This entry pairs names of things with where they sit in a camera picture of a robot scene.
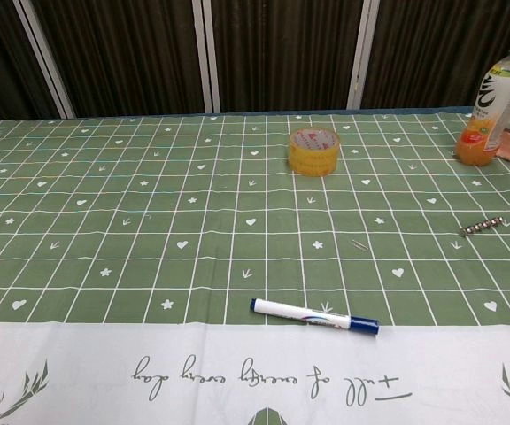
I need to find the white folding screen frame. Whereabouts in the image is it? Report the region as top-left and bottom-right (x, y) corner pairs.
(13, 0), (77, 120)
(191, 0), (221, 113)
(345, 0), (381, 110)

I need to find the orange juice plastic bottle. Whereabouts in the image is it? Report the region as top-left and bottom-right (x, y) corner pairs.
(454, 36), (510, 167)

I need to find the white blue whiteboard marker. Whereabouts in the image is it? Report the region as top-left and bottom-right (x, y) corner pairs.
(249, 297), (381, 337)

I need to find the silver bead chain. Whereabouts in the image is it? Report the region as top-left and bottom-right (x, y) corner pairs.
(459, 217), (506, 237)

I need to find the yellow packing tape roll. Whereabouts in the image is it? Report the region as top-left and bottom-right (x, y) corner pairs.
(288, 127), (342, 178)

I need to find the green checked tablecloth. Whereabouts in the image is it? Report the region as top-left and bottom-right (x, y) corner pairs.
(0, 111), (510, 425)

